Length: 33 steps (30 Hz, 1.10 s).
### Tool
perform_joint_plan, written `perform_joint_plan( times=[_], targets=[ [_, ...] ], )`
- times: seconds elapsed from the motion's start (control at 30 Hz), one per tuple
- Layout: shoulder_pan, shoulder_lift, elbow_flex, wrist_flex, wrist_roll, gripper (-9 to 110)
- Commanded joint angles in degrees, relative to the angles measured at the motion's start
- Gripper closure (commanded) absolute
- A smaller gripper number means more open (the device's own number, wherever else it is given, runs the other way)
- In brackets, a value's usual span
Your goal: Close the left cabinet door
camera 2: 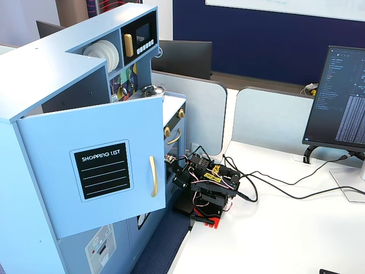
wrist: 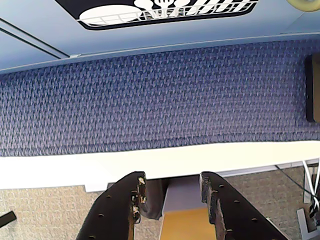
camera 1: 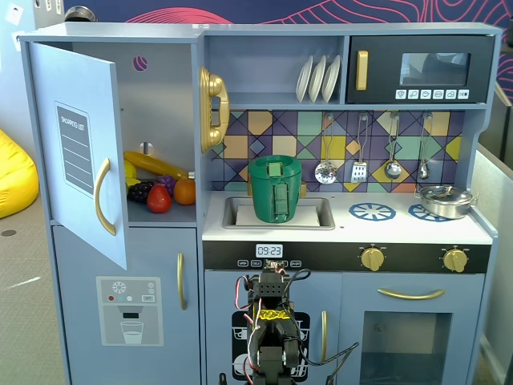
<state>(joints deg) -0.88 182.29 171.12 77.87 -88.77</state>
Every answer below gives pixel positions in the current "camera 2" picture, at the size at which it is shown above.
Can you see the blue dishwasher door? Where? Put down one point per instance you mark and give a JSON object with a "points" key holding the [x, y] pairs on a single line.
{"points": [[144, 237]]}

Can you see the grey desk partition panel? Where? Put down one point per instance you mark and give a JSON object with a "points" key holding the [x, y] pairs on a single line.
{"points": [[202, 114], [271, 120]]}

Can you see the blue toy kitchen body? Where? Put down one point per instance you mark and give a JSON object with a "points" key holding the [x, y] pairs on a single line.
{"points": [[42, 74]]}

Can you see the steel toy spoon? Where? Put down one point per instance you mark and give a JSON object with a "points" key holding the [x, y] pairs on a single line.
{"points": [[131, 85]]}

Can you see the steel toy pot with lid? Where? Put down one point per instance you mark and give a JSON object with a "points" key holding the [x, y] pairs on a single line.
{"points": [[154, 90]]}

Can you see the silver monitor stand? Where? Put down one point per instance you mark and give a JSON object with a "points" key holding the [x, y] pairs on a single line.
{"points": [[343, 178]]}

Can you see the gold stove knob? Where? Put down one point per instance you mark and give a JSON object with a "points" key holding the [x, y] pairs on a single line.
{"points": [[167, 131], [180, 113]]}

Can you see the black toy microwave door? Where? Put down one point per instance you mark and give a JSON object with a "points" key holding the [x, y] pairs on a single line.
{"points": [[144, 20]]}

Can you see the black monitor back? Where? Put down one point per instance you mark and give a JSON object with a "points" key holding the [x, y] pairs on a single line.
{"points": [[48, 28], [185, 58]]}

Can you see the white toy plate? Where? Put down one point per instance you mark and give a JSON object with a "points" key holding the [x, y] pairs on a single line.
{"points": [[117, 58], [95, 50], [112, 55]]}

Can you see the blue ice dispenser fridge door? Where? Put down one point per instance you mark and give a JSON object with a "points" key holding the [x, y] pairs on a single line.
{"points": [[74, 251]]}

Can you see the whiteboard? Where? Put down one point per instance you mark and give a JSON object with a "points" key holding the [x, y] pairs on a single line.
{"points": [[285, 7]]}

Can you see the steel toy ladle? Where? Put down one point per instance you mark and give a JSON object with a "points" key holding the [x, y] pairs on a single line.
{"points": [[125, 91]]}

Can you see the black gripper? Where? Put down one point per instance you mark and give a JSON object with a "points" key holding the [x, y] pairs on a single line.
{"points": [[179, 180]]}

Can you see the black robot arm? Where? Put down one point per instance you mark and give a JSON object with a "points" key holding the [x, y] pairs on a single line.
{"points": [[211, 194]]}

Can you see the black flat device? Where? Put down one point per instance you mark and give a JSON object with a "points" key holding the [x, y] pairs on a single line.
{"points": [[342, 271]]}

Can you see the steel toy spatula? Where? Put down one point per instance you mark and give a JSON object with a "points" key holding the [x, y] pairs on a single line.
{"points": [[114, 98]]}

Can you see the white yellow plug bundle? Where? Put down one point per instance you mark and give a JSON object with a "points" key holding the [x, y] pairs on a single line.
{"points": [[310, 89]]}

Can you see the small wrist camera board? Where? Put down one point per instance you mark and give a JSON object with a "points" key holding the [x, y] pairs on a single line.
{"points": [[170, 160]]}

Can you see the blue oven door with window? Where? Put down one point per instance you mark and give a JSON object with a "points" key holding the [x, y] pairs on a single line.
{"points": [[171, 148]]}

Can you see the blue shopping list cabinet door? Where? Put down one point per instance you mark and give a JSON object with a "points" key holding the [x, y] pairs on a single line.
{"points": [[57, 134]]}

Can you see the red printed base clamp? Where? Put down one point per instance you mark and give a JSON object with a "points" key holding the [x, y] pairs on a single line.
{"points": [[212, 221]]}

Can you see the monitor showing code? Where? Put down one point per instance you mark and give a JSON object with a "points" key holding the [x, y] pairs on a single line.
{"points": [[336, 97]]}

